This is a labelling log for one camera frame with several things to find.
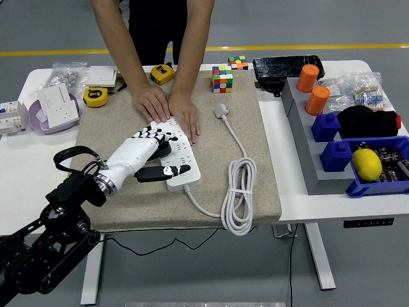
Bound white wall switch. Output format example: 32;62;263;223
84;65;120;89

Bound clear bag of small parts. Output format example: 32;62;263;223
318;75;355;113

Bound white circuit breaker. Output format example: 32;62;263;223
0;100;30;138

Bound white power strip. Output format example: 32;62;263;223
150;116;202;193

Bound orange cylinder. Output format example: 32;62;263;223
305;85;331;116
296;64;320;94

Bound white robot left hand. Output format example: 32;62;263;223
101;126;192;193

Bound large colourful puzzle cube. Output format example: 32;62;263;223
212;65;234;95

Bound white table leg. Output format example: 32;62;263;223
303;223;337;292
79;233;105;306

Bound yellow lemon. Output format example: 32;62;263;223
351;148;383;184

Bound black table control panel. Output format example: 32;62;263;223
343;217;395;229

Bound grey-brown mat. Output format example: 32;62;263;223
69;70;282;233

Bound black plug with cord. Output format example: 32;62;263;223
95;140;258;256

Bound black plastic-wrapped tray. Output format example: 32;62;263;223
252;54;326;81

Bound white socket panel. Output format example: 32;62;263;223
47;101;81;129

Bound grey under-table bracket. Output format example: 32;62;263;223
272;223;298;239

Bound purple plate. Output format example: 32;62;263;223
28;92;81;136

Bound yellow tape measure with strap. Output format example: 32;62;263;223
82;77;128;108

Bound person's left hand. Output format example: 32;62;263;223
166;92;201;146

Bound dark electronic components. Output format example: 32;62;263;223
357;141;409;184

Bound person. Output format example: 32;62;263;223
127;0;206;67

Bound black cloth with red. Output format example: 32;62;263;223
336;105;402;139

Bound white switch panel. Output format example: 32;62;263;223
36;83;72;111

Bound blue block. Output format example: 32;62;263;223
320;140;353;173
311;112;341;143

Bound white power cable with plug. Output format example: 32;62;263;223
181;102;258;237

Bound person's right hand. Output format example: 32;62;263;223
130;84;171;123

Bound grey stepped stand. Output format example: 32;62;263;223
280;77;356;196

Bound clear bag of screws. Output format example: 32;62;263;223
29;61;89;99

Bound small colourful puzzle cube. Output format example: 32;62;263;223
228;55;249;71

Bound clear bag of resistors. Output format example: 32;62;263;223
346;72;393;113

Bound black hanging cable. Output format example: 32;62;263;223
288;223;300;307

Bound blue plastic bin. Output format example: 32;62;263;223
345;135;409;199

